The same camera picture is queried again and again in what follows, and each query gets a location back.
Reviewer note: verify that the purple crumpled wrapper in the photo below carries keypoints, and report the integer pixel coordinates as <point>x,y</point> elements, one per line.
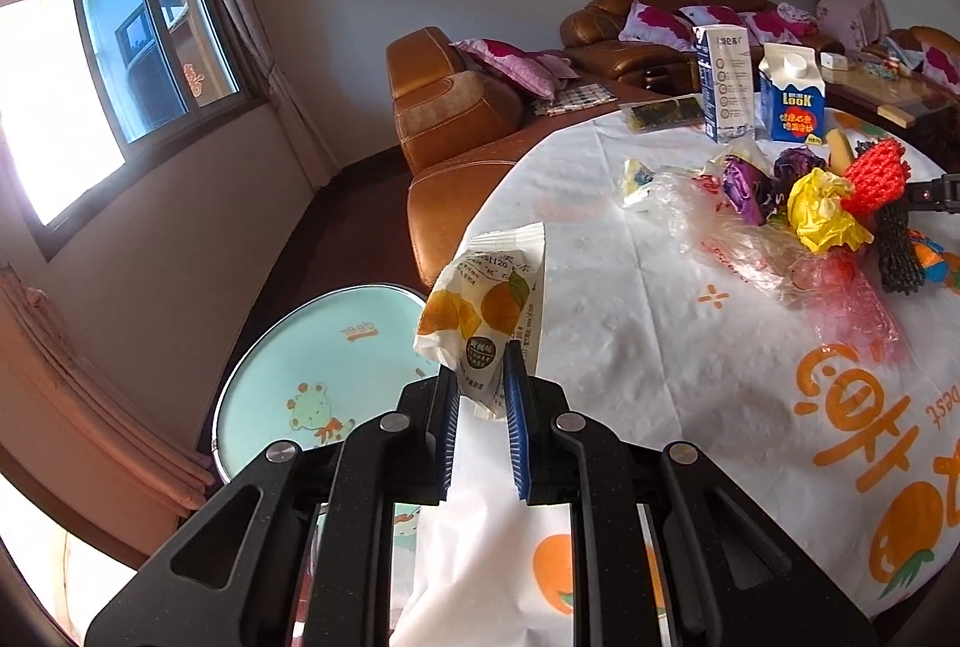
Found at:
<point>799,163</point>
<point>746,189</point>

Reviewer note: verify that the red translucent plastic bag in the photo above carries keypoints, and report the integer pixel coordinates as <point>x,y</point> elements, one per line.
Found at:
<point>855,309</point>

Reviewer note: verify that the dark green seaweed packet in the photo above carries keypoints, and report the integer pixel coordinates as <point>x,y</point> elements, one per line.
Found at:
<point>664,114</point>

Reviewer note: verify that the pink cloth covered chair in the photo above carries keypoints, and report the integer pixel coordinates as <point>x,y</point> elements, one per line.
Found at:
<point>855,17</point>

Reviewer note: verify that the yellow white crumpled wrapper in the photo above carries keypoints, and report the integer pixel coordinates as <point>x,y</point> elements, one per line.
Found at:
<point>637,182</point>

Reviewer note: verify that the brown leather corner sofa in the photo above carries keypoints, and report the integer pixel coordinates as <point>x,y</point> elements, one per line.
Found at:
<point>457,197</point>

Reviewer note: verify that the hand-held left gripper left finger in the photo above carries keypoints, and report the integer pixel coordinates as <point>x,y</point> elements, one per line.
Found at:
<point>450,426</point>

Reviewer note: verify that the teal round bin bear print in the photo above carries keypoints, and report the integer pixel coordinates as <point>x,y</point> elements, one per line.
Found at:
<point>315,354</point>

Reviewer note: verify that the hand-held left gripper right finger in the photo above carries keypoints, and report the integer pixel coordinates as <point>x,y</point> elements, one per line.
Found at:
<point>517,426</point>

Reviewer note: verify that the black foam net sleeve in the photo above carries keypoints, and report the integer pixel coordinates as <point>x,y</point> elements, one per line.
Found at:
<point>896,249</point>

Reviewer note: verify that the white printed tablecloth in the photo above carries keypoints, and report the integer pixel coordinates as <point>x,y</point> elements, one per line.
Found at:
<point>660,354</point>

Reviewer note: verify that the small white box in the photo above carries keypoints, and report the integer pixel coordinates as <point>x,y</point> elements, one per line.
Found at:
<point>835,61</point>

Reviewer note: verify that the white snack packet orange print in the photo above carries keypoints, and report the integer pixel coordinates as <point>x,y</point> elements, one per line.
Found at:
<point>480,309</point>

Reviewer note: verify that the clear plastic bag red print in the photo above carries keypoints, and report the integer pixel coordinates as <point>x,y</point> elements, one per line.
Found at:
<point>705,227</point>

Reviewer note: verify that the yellow crumpled paper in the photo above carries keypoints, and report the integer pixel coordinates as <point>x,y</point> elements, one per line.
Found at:
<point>825,212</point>

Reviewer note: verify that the checked cloth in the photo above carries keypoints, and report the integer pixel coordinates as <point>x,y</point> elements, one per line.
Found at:
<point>574,99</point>

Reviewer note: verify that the pink floral pillow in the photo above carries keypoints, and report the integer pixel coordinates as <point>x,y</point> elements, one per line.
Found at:
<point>517,65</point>

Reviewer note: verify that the white window curtain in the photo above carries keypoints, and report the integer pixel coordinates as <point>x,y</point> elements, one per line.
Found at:
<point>240,17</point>

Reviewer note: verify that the red foam net sleeve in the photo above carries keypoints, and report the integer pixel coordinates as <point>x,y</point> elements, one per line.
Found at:
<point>877,174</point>

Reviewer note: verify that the brown leather armchair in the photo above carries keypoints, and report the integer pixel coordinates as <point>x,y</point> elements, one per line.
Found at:
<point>911,38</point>

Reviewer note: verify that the pink draped curtain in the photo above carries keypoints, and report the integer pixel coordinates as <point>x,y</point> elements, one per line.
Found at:
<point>90,392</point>

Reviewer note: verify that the glass top coffee table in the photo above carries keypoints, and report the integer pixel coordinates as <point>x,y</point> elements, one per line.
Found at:
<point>900,92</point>

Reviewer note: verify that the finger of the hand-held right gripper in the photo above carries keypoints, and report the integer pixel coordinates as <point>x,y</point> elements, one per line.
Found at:
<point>934,195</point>

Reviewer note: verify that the white magenta floral pillow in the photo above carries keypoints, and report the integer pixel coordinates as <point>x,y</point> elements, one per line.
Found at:
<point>652,24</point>
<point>941,62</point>
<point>712,15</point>
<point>780,26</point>

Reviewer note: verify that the blue gable top carton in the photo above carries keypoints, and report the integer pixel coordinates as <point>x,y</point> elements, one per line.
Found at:
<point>791,107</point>

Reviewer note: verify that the sliding glass window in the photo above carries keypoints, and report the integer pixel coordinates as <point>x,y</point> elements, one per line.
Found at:
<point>150,39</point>

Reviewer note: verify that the orange and blue wrapper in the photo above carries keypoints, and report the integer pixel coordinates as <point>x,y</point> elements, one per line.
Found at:
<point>930,261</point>

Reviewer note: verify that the tall blue white carton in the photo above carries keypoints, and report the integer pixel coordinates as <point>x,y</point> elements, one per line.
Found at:
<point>724,84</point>

